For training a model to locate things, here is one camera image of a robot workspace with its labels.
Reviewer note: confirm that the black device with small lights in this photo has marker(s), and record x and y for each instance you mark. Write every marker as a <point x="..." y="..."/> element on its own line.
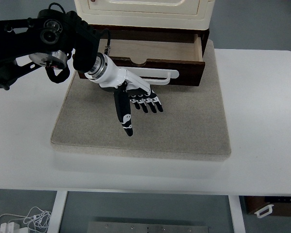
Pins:
<point x="281" y="199"/>

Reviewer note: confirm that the cream cabinet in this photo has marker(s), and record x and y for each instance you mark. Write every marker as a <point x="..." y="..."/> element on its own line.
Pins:
<point x="145" y="17"/>

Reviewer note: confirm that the grey square mat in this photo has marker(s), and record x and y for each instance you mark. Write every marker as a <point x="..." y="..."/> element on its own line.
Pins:
<point x="140" y="136"/>

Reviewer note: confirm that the white power adapter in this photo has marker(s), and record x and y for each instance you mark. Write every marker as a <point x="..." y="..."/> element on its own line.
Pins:
<point x="8" y="227"/>

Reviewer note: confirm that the white table leg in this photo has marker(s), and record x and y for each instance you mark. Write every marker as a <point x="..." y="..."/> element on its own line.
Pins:
<point x="236" y="213"/>
<point x="58" y="211"/>

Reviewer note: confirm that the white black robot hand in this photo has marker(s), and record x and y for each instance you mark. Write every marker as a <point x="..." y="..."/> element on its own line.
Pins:
<point x="111" y="72"/>

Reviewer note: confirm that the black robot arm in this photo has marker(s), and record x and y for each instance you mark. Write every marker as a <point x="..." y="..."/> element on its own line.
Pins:
<point x="14" y="43"/>

